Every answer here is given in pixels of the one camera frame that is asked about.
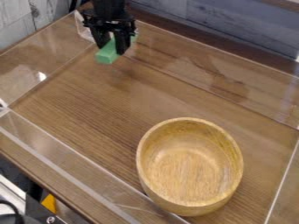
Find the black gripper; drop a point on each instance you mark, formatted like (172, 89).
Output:
(108, 13)

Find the clear acrylic tray walls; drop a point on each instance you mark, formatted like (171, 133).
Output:
(76, 114)

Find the green rectangular block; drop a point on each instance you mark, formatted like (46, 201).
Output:
(110, 49)

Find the brown wooden bowl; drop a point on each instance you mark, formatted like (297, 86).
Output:
(189, 165)

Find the black device yellow sticker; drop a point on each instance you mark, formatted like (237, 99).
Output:
(37, 211)

